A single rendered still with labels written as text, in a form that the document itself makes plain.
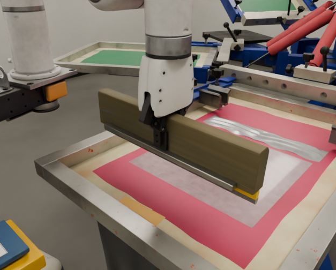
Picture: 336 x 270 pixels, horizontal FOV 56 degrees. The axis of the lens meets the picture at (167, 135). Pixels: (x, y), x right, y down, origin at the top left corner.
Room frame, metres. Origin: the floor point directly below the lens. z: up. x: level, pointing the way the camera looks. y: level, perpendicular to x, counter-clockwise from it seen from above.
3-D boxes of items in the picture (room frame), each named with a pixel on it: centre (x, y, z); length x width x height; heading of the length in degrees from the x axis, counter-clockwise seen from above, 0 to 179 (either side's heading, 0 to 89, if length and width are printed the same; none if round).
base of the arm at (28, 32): (0.82, 0.36, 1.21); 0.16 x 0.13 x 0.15; 61
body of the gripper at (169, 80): (0.52, 0.00, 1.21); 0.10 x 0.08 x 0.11; 138
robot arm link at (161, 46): (0.53, -0.01, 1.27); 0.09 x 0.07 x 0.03; 138
